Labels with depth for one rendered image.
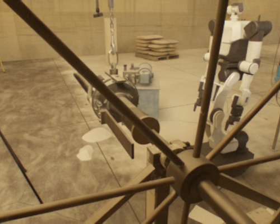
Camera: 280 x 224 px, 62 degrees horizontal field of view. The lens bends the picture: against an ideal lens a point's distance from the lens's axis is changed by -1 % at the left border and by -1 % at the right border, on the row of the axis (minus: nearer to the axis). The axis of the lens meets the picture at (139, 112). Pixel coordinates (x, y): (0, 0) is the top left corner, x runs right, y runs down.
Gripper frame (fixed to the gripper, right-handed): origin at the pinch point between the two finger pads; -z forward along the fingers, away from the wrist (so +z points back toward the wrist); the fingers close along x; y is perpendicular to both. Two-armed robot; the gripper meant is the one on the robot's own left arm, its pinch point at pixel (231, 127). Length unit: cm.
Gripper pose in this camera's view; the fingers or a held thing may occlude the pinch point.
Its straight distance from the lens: 205.2
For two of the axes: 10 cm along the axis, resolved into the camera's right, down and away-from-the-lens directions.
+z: 1.8, -9.3, -3.0
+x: -9.1, -0.4, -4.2
